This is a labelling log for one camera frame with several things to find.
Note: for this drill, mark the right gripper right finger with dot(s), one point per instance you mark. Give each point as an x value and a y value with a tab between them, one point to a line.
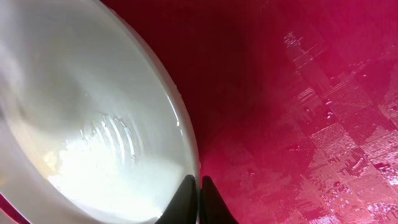
213	209

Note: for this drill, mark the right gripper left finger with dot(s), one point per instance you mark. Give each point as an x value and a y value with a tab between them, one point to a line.
183	206

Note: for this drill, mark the white plate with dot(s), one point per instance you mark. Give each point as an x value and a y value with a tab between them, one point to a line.
93	129

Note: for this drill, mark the red plastic tray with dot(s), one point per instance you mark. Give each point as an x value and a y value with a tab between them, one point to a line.
293	104

